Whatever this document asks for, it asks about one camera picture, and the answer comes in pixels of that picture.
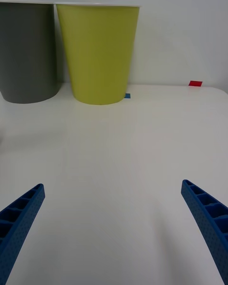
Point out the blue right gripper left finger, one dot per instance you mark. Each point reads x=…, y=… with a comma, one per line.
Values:
x=19, y=225

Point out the grey plastic bin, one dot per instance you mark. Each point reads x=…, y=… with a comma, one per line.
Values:
x=26, y=52

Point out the yellow-green plastic bin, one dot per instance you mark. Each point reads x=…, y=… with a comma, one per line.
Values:
x=99, y=52

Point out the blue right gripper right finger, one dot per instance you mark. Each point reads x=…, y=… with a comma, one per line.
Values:
x=211, y=221

